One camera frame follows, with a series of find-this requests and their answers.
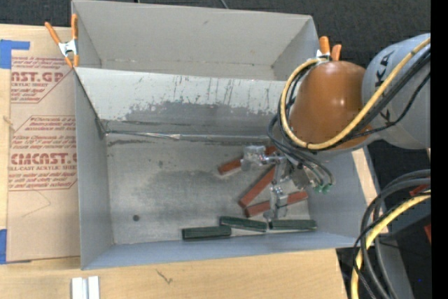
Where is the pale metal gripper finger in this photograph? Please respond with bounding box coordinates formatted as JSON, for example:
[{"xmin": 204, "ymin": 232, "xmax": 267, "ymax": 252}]
[
  {"xmin": 267, "ymin": 185, "xmax": 289, "ymax": 222},
  {"xmin": 240, "ymin": 145, "xmax": 277, "ymax": 172}
]

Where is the red-brown flat block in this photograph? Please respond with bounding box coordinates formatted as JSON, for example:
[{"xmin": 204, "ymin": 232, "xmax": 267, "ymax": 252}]
[
  {"xmin": 217, "ymin": 145, "xmax": 279, "ymax": 176},
  {"xmin": 244, "ymin": 190, "xmax": 309, "ymax": 218},
  {"xmin": 238, "ymin": 166, "xmax": 277, "ymax": 209}
]

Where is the dark green flat block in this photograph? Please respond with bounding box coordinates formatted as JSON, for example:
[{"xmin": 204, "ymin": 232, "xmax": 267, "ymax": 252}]
[
  {"xmin": 218, "ymin": 215, "xmax": 269, "ymax": 233},
  {"xmin": 181, "ymin": 225, "xmax": 233, "ymax": 241},
  {"xmin": 268, "ymin": 218, "xmax": 318, "ymax": 232}
]

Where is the grey metal bin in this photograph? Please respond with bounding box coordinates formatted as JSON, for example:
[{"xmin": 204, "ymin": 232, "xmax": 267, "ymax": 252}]
[{"xmin": 71, "ymin": 0, "xmax": 372, "ymax": 271}]

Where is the brown cardboard board red print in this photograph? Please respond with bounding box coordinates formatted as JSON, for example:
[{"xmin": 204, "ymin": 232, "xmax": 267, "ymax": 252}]
[{"xmin": 0, "ymin": 23, "xmax": 83, "ymax": 264}]

